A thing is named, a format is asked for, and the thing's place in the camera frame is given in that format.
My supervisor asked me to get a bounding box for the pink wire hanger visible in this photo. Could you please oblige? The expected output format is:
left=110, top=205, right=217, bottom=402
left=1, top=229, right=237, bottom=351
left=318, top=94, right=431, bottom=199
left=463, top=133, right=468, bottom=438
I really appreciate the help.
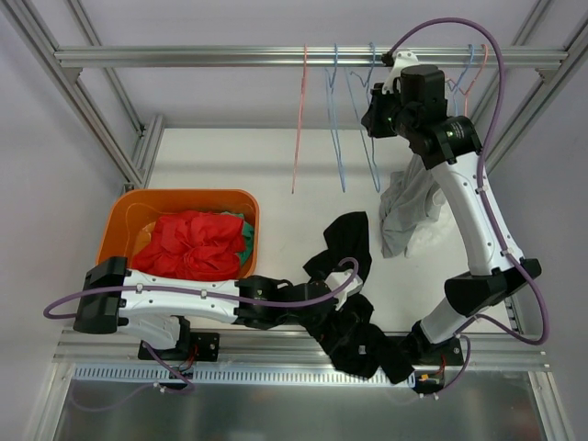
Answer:
left=290, top=44, right=308, bottom=195

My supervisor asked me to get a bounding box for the red tank top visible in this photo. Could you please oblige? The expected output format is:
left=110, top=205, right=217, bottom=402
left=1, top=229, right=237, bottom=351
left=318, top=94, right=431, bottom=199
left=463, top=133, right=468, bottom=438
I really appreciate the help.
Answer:
left=131, top=210, right=243, bottom=282

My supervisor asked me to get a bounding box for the white cloth on table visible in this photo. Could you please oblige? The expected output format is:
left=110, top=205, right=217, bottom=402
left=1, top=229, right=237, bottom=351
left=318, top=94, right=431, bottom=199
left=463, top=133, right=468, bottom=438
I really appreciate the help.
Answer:
left=404, top=205, right=457, bottom=258

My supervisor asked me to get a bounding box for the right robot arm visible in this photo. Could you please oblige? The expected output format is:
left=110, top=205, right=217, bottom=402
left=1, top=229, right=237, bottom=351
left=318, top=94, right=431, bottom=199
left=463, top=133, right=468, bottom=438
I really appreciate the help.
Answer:
left=361, top=63, right=542, bottom=365

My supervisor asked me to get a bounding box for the orange plastic basket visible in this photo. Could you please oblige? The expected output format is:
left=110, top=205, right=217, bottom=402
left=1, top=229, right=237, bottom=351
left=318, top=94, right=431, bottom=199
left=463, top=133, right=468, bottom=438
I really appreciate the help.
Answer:
left=96, top=189, right=259, bottom=278

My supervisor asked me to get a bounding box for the white slotted cable duct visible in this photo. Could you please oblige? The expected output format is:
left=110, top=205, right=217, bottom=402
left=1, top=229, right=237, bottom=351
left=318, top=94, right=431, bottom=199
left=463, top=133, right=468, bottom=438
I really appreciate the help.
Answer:
left=72, top=364, right=393, bottom=388

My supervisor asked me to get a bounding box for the blue wire hanger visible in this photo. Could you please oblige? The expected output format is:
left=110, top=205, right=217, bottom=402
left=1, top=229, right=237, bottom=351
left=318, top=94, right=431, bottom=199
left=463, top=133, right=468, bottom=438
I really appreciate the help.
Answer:
left=324, top=44, right=346, bottom=193

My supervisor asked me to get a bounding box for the green tank top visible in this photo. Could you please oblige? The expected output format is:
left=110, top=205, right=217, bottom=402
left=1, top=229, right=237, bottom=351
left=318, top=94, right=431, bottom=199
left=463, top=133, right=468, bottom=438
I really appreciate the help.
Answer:
left=222, top=211, right=255, bottom=266

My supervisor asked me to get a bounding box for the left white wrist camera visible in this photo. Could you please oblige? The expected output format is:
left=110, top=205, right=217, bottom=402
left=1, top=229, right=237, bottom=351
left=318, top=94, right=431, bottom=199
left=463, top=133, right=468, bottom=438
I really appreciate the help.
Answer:
left=325, top=269, right=363, bottom=311

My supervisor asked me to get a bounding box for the aluminium hanging rail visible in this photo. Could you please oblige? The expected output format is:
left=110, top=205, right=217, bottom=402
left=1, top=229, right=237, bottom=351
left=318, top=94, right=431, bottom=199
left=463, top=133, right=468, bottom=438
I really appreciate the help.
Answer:
left=54, top=43, right=569, bottom=69

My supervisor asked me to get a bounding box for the grey tank top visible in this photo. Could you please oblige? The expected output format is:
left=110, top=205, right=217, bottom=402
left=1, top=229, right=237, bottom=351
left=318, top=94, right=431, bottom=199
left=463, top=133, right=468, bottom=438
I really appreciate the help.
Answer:
left=379, top=155, right=448, bottom=258

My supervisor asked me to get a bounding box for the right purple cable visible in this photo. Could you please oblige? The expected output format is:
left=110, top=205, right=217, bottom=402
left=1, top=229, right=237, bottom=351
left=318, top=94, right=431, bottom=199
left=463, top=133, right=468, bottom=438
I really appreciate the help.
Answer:
left=380, top=17, right=550, bottom=396

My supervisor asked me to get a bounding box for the aluminium front rail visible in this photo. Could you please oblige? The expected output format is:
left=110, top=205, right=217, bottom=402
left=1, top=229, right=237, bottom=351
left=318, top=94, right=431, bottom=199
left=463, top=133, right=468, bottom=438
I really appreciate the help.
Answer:
left=52, top=329, right=551, bottom=371

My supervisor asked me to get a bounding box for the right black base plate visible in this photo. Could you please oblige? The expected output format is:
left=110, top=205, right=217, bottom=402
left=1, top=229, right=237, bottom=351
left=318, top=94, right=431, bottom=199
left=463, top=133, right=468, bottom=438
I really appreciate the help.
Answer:
left=387, top=334, right=464, bottom=367

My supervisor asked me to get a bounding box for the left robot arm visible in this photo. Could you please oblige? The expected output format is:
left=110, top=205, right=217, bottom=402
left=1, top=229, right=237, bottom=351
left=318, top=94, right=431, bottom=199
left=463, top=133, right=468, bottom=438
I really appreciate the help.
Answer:
left=73, top=256, right=363, bottom=360

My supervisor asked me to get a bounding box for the pink hanger far right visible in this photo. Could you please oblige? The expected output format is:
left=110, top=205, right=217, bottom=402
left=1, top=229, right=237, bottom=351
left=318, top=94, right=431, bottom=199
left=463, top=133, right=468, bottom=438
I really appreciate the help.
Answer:
left=458, top=44, right=490, bottom=117

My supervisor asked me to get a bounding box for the black tank top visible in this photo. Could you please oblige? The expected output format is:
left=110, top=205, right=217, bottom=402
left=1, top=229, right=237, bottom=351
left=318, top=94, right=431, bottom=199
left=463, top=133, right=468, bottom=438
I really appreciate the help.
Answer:
left=303, top=211, right=414, bottom=384

